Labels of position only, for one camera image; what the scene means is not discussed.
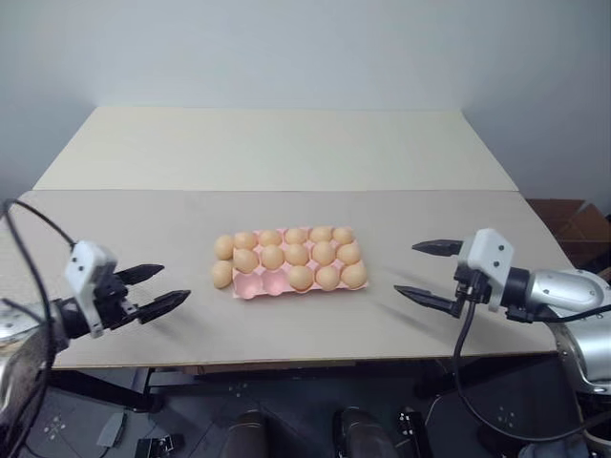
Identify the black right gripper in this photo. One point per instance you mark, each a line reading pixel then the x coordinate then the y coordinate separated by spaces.
pixel 472 286

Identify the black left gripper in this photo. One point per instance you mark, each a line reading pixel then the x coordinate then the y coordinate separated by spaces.
pixel 111 303

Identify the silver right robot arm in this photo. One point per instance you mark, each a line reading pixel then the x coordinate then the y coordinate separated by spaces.
pixel 563 288

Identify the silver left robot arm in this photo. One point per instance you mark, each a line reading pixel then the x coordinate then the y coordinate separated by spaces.
pixel 71 320

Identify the tan egg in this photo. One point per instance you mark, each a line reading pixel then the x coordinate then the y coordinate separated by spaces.
pixel 321 234
pixel 246 260
pixel 327 276
pixel 246 240
pixel 222 273
pixel 353 275
pixel 349 254
pixel 300 278
pixel 343 235
pixel 272 256
pixel 323 253
pixel 295 235
pixel 224 246
pixel 296 254
pixel 269 238

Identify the pink egg tray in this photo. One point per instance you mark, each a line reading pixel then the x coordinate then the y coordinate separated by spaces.
pixel 249 286

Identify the grey plastic wedge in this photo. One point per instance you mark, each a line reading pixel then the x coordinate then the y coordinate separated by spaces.
pixel 112 429

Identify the brown cardboard box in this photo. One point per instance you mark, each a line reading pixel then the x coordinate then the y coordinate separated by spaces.
pixel 573 224

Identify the dark rounded shape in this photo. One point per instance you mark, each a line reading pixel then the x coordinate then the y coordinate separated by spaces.
pixel 246 434
pixel 358 431

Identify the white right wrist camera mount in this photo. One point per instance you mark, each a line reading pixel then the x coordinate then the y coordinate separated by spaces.
pixel 487 248

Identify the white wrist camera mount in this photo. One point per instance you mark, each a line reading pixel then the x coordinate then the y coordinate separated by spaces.
pixel 86 260
pixel 487 248

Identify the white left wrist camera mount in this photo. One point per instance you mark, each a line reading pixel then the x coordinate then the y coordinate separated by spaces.
pixel 86 260

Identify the black table frame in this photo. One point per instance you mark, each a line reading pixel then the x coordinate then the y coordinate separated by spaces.
pixel 119 386

